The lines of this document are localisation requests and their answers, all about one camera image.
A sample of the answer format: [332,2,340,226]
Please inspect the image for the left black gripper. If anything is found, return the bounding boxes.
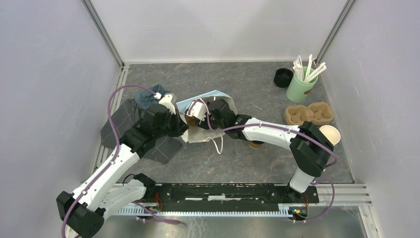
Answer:
[154,109,189,139]

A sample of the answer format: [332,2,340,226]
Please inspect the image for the brown pulp cup carrier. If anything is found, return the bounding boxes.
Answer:
[184,114,200,126]

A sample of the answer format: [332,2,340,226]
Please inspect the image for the light blue paper bag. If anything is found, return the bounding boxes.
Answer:
[176,90,237,145]

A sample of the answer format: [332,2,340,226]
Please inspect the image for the brown paper coffee cup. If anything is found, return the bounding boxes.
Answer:
[249,141,264,148]

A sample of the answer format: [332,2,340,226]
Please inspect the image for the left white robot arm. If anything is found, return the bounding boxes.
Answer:
[56,103,188,238]

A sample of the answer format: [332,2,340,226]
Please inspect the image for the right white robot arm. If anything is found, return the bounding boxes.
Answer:
[201,99,337,202]

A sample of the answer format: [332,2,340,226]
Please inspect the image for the dark grey checked cloth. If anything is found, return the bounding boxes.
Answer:
[101,99,182,164]

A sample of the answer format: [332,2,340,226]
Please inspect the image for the blue crumpled cloth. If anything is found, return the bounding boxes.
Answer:
[134,84,171,110]

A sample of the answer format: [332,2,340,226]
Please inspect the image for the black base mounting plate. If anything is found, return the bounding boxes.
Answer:
[138,183,319,212]

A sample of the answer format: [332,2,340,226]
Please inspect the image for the stack of black lids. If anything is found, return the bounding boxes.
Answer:
[273,68,294,88]

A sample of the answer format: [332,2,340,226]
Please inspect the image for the green cup holder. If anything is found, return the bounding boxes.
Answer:
[286,72,318,103]

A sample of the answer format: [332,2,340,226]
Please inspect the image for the white wrapped straws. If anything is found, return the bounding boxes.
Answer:
[292,55,327,83]

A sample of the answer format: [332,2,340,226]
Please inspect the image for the stack of paper cups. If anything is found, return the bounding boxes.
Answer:
[319,125,341,146]

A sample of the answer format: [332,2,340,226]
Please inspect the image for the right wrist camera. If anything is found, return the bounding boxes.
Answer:
[185,99,207,121]

